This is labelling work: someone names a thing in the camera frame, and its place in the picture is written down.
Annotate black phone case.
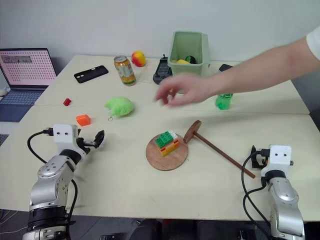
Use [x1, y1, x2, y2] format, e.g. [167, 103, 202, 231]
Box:
[73, 65, 110, 84]

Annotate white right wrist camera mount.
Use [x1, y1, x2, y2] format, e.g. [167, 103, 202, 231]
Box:
[259, 144, 293, 176]

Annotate green plastic bottle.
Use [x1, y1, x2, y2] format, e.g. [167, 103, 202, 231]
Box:
[215, 92, 234, 111]

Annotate brown wooden peg stand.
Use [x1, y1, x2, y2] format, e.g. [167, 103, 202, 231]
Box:
[183, 119, 257, 179]

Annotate light green plastic bin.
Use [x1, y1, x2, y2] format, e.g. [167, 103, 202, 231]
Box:
[167, 30, 210, 77]

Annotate red yellow toy apple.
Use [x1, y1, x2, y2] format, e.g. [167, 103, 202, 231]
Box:
[131, 50, 147, 67]

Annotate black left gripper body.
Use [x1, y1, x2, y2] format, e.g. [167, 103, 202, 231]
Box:
[75, 136, 96, 156]

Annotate orange block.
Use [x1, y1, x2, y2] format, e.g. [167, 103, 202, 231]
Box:
[75, 113, 92, 127]

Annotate open laptop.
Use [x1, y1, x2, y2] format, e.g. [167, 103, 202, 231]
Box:
[0, 47, 58, 123]

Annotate green plush toy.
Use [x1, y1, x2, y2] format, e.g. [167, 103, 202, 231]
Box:
[104, 96, 136, 122]

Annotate black phone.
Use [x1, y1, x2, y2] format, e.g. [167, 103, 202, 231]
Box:
[218, 63, 234, 74]

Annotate gold drink can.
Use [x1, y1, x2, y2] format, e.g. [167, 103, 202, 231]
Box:
[113, 55, 137, 87]

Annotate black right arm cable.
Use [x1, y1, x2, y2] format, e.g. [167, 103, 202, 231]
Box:
[240, 154, 273, 240]

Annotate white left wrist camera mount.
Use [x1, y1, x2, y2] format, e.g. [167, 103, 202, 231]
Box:
[53, 124, 79, 151]

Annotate person's bare hand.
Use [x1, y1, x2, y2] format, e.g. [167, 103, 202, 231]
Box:
[152, 73, 219, 107]

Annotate round wooden base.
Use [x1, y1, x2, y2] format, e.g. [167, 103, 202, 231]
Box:
[145, 136, 189, 172]

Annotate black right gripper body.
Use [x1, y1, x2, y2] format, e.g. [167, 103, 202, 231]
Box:
[254, 147, 271, 169]

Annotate green orange toy brick stack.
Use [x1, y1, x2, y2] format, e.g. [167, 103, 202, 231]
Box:
[155, 130, 181, 158]

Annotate white shirt sleeve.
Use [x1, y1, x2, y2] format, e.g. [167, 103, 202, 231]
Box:
[305, 24, 320, 62]

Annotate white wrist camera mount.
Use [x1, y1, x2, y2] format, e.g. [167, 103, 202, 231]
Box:
[53, 124, 79, 151]
[259, 144, 293, 176]

